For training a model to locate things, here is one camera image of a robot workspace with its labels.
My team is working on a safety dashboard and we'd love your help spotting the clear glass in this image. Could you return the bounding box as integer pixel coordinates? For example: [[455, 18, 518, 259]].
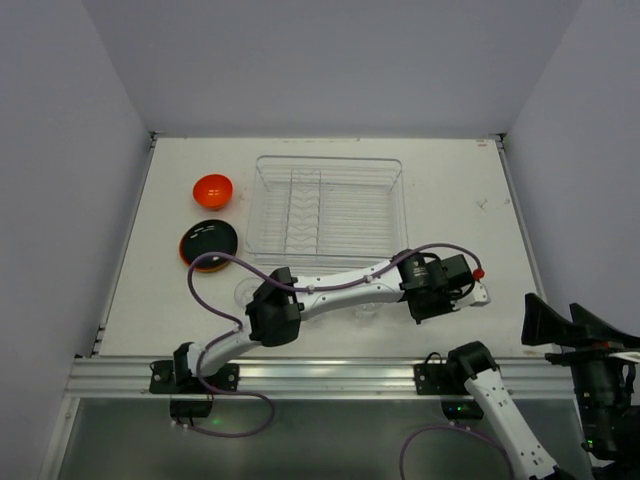
[[234, 277, 263, 309], [353, 303, 382, 322]]

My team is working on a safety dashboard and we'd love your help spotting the black plate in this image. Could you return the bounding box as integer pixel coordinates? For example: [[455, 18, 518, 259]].
[[179, 219, 238, 266]]

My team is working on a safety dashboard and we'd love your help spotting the orange bowl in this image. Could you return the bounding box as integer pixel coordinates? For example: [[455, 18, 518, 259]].
[[192, 173, 234, 211]]

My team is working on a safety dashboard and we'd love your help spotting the orange plate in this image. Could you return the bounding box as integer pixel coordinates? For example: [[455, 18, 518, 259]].
[[179, 239, 238, 273]]

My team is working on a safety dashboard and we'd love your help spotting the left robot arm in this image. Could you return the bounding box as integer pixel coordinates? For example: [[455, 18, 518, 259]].
[[173, 249, 484, 386]]

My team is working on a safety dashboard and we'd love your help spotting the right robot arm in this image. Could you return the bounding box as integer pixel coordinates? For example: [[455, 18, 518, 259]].
[[446, 293, 639, 479]]

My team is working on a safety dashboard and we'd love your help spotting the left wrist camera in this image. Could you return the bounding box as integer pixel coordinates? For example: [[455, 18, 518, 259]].
[[441, 254, 486, 301]]

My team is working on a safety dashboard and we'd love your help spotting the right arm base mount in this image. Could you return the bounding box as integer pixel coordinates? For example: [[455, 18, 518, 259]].
[[413, 352, 484, 423]]

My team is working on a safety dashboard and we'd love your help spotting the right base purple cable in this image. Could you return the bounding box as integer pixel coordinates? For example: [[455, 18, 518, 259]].
[[399, 424, 516, 480]]

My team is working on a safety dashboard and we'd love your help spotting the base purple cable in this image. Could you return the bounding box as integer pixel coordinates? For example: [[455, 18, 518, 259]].
[[399, 424, 516, 480], [177, 369, 275, 439]]

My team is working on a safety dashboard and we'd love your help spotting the white wire dish rack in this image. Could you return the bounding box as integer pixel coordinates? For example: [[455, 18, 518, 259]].
[[244, 155, 408, 269]]

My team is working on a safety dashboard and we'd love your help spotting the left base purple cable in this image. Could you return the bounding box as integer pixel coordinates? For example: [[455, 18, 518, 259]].
[[177, 369, 275, 439]]

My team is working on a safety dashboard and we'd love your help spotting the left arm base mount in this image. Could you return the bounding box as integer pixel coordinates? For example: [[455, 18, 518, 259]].
[[149, 360, 240, 426]]

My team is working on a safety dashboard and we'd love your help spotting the aluminium mounting rail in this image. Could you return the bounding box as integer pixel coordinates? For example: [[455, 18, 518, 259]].
[[64, 357, 574, 400]]

